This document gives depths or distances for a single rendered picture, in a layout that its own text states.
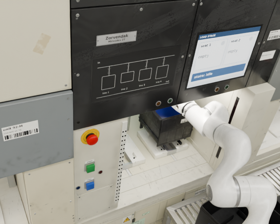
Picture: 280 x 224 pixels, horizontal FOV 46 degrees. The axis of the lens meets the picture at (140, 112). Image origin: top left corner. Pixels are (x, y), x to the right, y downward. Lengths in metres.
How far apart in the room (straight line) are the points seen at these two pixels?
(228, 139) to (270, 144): 0.95
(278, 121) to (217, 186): 1.27
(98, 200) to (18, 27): 0.83
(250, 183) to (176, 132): 0.66
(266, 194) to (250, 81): 0.51
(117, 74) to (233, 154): 0.46
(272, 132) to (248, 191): 1.08
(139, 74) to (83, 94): 0.19
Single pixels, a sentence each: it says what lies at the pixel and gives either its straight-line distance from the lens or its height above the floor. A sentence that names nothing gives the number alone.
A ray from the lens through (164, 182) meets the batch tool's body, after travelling 1.67.
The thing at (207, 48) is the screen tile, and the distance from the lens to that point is 1.18.
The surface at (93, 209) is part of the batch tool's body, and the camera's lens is 1.47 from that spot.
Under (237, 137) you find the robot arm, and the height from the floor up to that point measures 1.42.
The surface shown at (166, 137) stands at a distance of 1.68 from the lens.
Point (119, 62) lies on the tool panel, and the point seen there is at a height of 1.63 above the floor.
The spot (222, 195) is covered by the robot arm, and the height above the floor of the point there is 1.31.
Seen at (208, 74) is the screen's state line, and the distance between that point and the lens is 1.25.
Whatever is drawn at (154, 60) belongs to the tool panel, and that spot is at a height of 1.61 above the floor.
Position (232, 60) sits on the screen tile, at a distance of 1.30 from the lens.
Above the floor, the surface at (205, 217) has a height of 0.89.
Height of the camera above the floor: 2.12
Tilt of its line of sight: 38 degrees down
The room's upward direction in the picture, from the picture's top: 8 degrees clockwise
